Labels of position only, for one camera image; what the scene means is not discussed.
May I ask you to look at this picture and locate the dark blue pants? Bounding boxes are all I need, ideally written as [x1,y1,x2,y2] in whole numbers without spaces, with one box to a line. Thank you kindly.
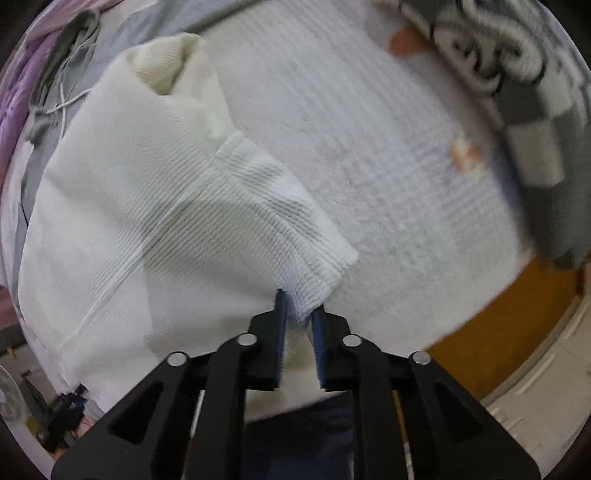
[240,396,368,480]

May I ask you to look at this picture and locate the grey drawstring garment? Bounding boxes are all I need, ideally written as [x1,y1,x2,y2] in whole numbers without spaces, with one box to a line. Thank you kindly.
[25,9,101,144]

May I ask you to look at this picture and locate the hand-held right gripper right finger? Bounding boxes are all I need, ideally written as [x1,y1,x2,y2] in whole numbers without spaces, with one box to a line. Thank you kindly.
[310,302,541,480]

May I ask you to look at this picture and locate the purple cloth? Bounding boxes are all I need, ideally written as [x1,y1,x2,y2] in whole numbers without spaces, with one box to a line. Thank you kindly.
[0,9,70,185]

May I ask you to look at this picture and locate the grey checkered patterned blanket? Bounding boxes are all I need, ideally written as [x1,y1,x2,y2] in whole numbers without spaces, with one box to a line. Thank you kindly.
[374,0,591,272]

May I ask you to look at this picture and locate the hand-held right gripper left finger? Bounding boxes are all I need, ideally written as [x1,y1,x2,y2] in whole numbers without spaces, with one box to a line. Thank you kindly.
[52,288,289,480]

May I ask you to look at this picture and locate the white knit sweater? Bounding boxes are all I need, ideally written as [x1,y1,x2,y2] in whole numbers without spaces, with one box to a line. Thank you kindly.
[17,33,360,423]

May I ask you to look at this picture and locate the white electric fan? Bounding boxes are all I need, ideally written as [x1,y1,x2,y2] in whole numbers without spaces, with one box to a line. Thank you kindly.
[0,366,23,424]

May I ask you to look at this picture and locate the white fleece blanket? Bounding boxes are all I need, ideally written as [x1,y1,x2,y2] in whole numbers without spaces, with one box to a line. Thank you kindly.
[198,0,536,356]

